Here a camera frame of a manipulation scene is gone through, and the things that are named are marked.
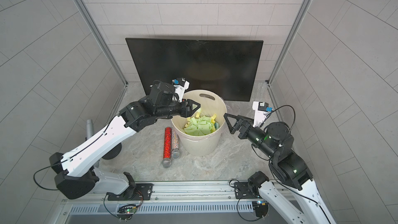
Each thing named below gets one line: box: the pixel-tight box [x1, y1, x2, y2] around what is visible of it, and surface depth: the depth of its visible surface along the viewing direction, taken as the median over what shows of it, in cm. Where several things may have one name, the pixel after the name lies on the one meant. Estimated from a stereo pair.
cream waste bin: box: [171, 89, 227, 157], surface depth 78 cm
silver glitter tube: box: [171, 126, 181, 160], surface depth 84 cm
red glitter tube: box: [162, 127, 173, 168], surface depth 83 cm
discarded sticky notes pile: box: [183, 109, 220, 136], surface depth 84 cm
